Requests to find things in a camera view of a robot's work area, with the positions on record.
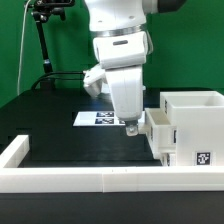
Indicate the white fiducial marker sheet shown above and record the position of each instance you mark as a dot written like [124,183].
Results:
[97,118]

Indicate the white plastic border frame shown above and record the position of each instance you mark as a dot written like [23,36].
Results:
[14,179]

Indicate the white drawer box front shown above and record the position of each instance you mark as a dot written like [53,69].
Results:
[169,159]

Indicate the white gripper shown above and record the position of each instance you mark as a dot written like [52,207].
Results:
[122,58]

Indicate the black camera stand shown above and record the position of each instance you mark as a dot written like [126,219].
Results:
[42,10]

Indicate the white drawer box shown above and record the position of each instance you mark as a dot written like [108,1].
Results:
[159,132]
[169,159]

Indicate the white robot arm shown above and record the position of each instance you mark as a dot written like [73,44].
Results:
[111,18]

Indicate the white drawer cabinet housing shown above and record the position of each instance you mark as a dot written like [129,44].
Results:
[199,119]

